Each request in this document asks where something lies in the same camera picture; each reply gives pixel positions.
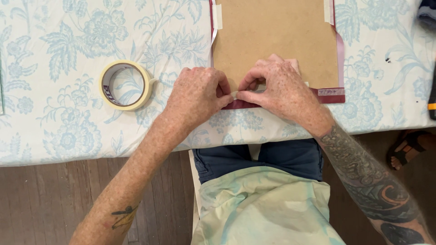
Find cream masking tape roll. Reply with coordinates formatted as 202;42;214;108
99;60;158;111

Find dark blue cloth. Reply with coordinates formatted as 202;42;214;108
417;0;436;30

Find pale green tie-dye shirt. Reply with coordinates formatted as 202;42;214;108
191;166;347;245

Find dark blue shorts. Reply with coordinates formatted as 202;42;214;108
192;138;324;184

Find black yellow tool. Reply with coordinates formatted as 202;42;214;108
428;61;436;120

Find black orange sandal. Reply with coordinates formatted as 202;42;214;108
386;129;433;167

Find person's right hand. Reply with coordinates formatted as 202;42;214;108
236;54;336;137

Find brown hardboard backing board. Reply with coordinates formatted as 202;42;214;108
213;0;339;92

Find dark red picture frame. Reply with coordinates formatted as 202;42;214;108
209;0;346;110

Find white blue floral tablecloth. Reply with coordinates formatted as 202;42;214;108
0;0;436;167

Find short masking tape strip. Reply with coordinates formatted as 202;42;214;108
323;0;335;26
211;0;223;30

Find person's left hand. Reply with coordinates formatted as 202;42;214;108
162;66;235;132

